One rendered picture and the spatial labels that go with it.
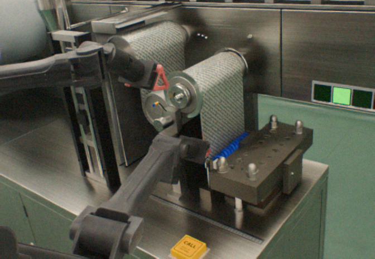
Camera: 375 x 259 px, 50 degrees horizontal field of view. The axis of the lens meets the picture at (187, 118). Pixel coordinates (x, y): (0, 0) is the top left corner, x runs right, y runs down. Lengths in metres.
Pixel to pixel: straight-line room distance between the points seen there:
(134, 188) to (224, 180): 0.44
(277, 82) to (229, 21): 0.27
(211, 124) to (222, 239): 0.34
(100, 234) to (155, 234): 0.53
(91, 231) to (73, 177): 0.88
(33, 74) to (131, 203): 0.34
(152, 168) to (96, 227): 0.23
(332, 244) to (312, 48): 1.47
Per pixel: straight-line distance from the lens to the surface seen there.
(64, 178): 1.57
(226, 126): 1.30
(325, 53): 1.29
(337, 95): 1.31
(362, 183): 3.04
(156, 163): 0.89
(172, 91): 1.17
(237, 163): 1.23
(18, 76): 0.89
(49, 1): 1.67
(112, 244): 0.69
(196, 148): 1.14
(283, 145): 1.33
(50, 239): 1.74
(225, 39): 1.45
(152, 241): 1.19
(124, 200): 0.76
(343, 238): 2.57
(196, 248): 1.11
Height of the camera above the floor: 1.68
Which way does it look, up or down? 25 degrees down
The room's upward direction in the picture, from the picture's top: 6 degrees counter-clockwise
